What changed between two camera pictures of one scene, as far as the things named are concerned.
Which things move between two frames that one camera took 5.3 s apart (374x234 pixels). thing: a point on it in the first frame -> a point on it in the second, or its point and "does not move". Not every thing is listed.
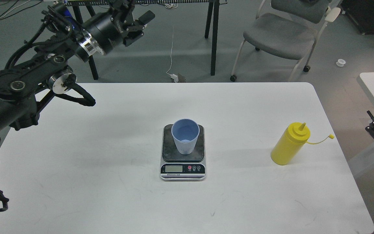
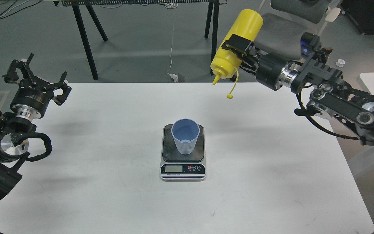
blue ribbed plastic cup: x=185 y=131 does not move
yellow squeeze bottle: x=291 y=143 -> x=227 y=64
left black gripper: x=101 y=33 -> x=32 y=98
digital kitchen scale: x=176 y=166 does not move
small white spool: x=340 y=62 does not move
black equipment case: x=373 y=17 does not move
